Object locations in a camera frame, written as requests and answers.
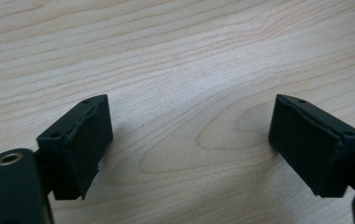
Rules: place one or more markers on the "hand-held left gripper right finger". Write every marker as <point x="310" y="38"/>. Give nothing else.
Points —
<point x="312" y="146"/>

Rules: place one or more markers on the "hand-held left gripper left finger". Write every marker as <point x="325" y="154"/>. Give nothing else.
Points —
<point x="76" y="146"/>

